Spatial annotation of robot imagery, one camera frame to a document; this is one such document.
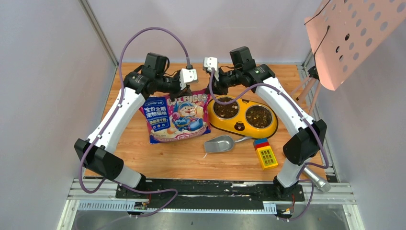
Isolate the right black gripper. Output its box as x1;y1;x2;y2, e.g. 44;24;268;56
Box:
206;66;243;95

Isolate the cat food bag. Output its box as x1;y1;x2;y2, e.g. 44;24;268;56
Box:
139;90;212;144

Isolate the metal food scoop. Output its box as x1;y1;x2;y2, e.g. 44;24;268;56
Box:
204;135;252;153

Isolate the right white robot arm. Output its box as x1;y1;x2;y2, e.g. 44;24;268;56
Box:
203;46;327;200

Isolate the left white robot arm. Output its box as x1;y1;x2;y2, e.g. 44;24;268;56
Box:
74;53;197;198

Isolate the yellow double pet bowl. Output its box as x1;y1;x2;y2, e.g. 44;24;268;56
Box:
208;100;279;139

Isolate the colourful toy brick block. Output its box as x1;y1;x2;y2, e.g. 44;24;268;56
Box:
253;138;279;170

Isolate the pink perforated music stand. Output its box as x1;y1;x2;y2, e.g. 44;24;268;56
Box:
297;0;406;113

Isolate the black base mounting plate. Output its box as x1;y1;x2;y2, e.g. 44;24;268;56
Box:
115;179;305;210

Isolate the silver microphone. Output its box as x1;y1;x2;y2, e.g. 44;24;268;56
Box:
303;166;331;193

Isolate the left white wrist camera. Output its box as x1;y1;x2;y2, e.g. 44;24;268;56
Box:
180;68;199;90

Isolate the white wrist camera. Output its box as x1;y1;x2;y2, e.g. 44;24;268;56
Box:
180;68;199;90
203;57;219;81

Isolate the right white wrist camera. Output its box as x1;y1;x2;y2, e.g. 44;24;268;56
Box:
203;57;219;81

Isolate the aluminium frame rail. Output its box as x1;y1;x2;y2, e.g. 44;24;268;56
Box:
57;177;364;230

